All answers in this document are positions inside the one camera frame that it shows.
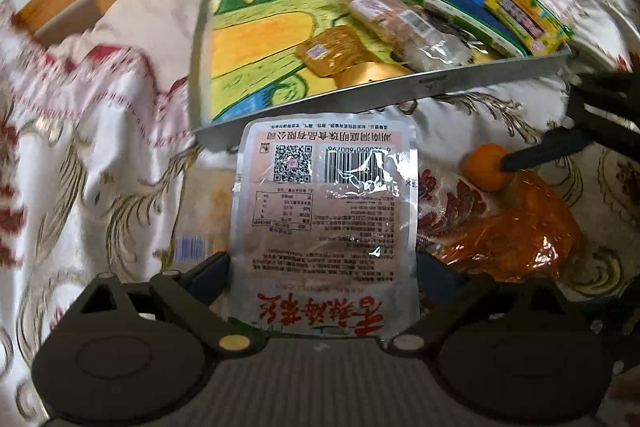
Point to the orange-red snack packet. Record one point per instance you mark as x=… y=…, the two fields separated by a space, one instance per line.
x=520 y=232

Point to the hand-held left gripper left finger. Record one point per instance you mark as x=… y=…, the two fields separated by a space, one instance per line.
x=207 y=277

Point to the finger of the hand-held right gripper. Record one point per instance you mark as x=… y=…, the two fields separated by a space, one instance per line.
x=610 y=89
x=560 y=144

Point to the pale cracker packet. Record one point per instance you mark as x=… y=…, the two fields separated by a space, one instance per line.
x=200 y=217

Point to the large white snack packet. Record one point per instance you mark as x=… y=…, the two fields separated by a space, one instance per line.
x=320 y=217

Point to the floral satin blanket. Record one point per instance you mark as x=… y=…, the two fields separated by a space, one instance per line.
x=100 y=132

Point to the metal tray with colourful drawing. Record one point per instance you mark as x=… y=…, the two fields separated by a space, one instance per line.
x=260 y=42

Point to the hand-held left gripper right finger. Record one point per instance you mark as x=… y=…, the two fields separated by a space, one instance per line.
x=435 y=272

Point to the small orange fruit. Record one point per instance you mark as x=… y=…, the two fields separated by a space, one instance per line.
x=482 y=167

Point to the cream pillow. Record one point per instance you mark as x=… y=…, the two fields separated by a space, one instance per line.
x=150 y=22

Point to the brown round snack packet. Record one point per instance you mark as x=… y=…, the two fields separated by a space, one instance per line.
x=330 y=49

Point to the green-edged white snack packet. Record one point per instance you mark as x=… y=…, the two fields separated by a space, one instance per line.
x=465 y=19

